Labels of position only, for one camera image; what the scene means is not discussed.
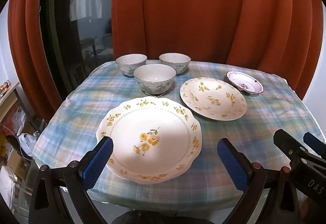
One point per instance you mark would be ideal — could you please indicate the wooden stool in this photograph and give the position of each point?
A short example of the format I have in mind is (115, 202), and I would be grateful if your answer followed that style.
(87, 40)

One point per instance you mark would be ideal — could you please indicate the scalloped plate with yellow flowers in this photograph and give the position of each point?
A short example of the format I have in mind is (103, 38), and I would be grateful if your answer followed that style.
(158, 122)

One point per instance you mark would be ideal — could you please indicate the white bowl with grey floral print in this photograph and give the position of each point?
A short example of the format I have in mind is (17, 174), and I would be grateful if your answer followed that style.
(131, 61)
(154, 75)
(175, 59)

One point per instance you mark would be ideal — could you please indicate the dark glass door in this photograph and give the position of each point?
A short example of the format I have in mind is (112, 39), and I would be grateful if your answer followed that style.
(63, 43)

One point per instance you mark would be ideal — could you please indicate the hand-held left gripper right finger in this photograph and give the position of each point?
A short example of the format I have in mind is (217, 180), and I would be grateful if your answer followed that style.
(231, 163)

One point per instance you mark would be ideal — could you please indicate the small dish with purple flowers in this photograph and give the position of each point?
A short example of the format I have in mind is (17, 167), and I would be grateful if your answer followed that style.
(244, 81)

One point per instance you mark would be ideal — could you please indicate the row of small figurines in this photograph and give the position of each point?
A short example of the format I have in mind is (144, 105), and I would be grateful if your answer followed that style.
(4, 87)

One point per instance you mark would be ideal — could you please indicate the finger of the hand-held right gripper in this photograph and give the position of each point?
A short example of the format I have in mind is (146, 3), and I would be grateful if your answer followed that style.
(314, 143)
(285, 140)

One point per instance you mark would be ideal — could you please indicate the cardboard box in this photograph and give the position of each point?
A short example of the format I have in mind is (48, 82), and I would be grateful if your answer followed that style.
(17, 163)

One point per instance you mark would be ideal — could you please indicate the wooden shelf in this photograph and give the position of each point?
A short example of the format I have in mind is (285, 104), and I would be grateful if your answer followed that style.
(10, 96)

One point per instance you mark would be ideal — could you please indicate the orange curtain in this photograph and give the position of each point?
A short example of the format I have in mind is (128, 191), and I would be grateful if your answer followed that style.
(191, 10)
(28, 48)

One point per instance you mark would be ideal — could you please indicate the round plate with yellow flowers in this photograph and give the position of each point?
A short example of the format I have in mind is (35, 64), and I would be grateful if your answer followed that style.
(219, 109)

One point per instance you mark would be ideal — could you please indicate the plaid tablecloth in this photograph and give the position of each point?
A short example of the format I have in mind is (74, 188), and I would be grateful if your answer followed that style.
(76, 112)

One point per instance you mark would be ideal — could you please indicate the white plastic bag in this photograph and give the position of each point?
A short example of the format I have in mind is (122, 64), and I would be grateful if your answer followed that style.
(28, 145)

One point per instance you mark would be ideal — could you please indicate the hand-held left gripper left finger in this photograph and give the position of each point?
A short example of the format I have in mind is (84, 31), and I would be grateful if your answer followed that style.
(98, 160)

